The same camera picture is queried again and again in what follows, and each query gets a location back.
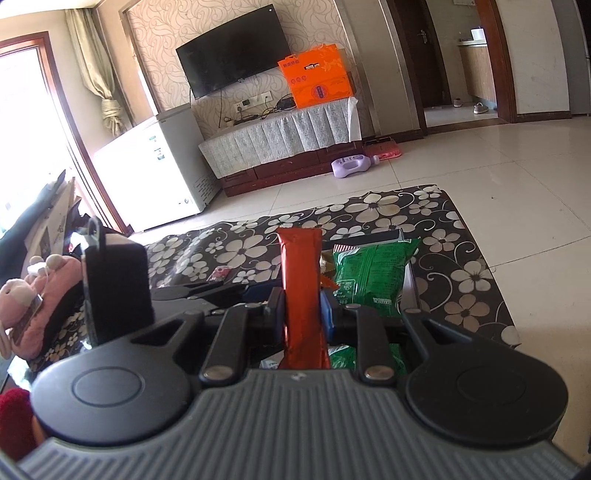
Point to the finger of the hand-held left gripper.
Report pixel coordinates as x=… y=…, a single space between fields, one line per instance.
x=198 y=306
x=207 y=290

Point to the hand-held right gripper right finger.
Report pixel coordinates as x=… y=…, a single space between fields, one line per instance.
x=325 y=318

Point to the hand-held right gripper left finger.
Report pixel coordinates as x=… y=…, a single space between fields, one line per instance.
x=277 y=318

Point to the orange-red snack packet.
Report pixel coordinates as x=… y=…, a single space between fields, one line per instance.
x=302 y=286

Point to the white snack packet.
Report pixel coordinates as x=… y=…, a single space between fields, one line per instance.
x=272 y=362

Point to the tan snack packet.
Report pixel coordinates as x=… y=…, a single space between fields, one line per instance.
x=327 y=265

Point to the green snack packet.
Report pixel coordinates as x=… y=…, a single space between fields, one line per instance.
x=344 y=357
x=374 y=272

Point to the small red candy wrapper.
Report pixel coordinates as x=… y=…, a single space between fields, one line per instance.
x=219 y=274

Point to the small orange snack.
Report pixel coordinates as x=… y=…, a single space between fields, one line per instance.
x=330 y=284

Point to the pink plush toy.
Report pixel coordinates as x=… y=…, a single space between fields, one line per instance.
x=60 y=277

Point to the dark cloth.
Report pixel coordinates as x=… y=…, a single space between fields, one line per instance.
x=27 y=217

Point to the white chest freezer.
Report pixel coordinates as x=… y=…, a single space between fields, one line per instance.
x=152 y=175

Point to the black floral tablecloth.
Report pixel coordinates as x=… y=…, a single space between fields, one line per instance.
x=443 y=286

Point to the dark wooden tv cabinet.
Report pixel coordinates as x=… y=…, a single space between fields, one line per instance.
x=286 y=168

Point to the purple plastic bottle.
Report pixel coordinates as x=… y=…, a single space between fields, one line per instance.
x=353 y=167

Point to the white patterned cabinet cover cloth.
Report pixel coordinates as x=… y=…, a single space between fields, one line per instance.
x=277 y=134

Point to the red fuzzy cloth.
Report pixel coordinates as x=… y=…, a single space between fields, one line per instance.
x=14 y=424

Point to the pink floor scale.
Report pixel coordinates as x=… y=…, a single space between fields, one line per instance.
x=383 y=148

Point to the black set-top device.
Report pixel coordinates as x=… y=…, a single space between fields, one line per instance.
x=286 y=102

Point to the beige curtain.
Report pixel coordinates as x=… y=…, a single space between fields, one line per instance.
x=99 y=64

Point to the orange gift box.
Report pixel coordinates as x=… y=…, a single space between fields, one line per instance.
x=318 y=78

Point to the black flat television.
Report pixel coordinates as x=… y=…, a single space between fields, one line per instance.
x=231 y=50

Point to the dark wooden door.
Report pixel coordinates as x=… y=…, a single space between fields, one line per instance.
x=415 y=60

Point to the wooden kitchen cabinet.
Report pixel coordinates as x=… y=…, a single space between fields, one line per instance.
x=478 y=74

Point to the white box on counter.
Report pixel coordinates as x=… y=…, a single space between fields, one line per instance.
x=478 y=36

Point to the wooden balcony door frame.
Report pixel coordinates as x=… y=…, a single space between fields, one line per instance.
x=87 y=152

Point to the white wall power outlet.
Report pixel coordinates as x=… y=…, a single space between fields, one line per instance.
x=252 y=100

